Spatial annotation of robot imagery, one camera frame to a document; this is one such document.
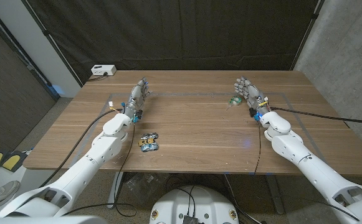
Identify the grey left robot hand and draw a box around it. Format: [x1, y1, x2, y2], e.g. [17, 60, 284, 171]
[123, 77, 152, 118]

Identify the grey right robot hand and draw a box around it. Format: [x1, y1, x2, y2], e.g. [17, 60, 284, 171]
[234, 76, 270, 118]

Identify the blue toy car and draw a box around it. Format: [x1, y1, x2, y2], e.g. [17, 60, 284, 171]
[140, 142, 160, 153]

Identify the white power box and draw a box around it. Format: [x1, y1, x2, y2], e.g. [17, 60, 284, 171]
[90, 64, 117, 77]

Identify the black backdrop curtain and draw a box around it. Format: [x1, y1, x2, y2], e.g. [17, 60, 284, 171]
[21, 0, 320, 84]

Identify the black backdrop stand pole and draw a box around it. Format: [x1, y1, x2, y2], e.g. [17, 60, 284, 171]
[21, 0, 83, 87]
[289, 0, 325, 71]

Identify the clear plastic bag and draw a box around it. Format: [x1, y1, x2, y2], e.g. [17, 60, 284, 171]
[126, 172, 163, 194]

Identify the white table leg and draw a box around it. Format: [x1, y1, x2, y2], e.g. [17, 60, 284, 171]
[107, 171, 125, 209]

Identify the grey table leg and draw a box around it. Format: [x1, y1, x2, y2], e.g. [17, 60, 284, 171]
[264, 175, 286, 215]

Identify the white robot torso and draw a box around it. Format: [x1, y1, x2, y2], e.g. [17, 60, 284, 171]
[149, 185, 240, 224]

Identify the grey sneaker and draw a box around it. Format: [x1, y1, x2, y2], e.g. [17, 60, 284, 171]
[0, 180, 21, 211]

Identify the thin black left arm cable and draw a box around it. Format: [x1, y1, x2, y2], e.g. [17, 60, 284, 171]
[60, 123, 138, 218]

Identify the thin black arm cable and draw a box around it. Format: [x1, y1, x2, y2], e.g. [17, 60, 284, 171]
[254, 123, 262, 175]
[60, 123, 138, 218]

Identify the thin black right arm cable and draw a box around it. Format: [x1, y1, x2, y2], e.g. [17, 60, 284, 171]
[254, 123, 262, 175]

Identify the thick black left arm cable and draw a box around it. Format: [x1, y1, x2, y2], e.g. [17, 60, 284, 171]
[39, 108, 124, 189]

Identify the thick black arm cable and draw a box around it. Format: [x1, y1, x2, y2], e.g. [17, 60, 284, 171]
[39, 108, 124, 189]
[269, 106, 362, 127]

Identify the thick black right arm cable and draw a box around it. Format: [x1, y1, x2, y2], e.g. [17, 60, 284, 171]
[269, 106, 362, 127]

